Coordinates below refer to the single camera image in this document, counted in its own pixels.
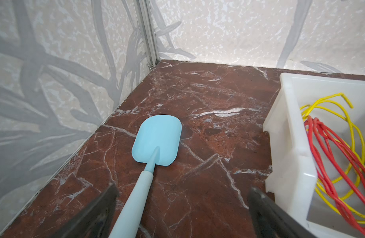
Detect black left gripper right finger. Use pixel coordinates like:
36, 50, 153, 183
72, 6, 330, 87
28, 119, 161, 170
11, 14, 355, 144
248, 187, 315, 238

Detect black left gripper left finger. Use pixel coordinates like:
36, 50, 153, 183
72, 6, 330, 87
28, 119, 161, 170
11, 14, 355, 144
51, 183, 118, 238

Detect white plastic bin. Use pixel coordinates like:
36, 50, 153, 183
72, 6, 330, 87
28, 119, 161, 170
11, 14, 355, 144
263, 73, 365, 238

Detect light blue toy shovel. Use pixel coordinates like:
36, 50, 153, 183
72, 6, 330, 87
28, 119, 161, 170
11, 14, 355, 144
109, 115, 182, 238

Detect red cable coil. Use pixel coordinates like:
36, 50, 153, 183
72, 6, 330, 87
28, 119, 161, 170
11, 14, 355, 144
304, 115, 365, 238

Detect yellow cable in white bin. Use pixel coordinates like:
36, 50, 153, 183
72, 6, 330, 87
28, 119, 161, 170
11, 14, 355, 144
300, 93, 365, 225

